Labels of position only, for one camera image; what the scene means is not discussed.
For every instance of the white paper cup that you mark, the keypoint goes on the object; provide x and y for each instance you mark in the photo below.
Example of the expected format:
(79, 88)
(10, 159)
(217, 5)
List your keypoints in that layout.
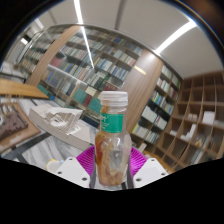
(52, 165)

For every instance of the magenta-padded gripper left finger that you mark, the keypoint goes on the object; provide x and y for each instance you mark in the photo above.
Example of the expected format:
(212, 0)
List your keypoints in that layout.
(73, 170)

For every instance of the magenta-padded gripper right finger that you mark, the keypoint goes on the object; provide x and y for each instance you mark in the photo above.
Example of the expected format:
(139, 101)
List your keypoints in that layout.
(150, 169)

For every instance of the clear plastic bottle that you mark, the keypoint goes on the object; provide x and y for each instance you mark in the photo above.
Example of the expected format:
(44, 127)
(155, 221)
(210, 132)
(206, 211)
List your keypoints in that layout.
(113, 146)

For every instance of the white ramped building model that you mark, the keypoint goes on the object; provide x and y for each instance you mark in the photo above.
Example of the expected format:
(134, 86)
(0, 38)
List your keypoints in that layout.
(60, 121)

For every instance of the wooden cubby shelf unit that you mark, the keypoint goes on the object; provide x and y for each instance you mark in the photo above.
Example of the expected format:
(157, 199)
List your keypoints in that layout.
(200, 120)

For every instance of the ceiling light strips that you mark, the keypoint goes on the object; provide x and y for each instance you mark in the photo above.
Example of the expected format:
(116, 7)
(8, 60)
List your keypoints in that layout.
(78, 10)

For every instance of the book-filled wall bookshelf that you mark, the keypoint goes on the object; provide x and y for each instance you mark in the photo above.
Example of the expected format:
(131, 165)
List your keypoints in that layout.
(93, 70)
(160, 106)
(33, 56)

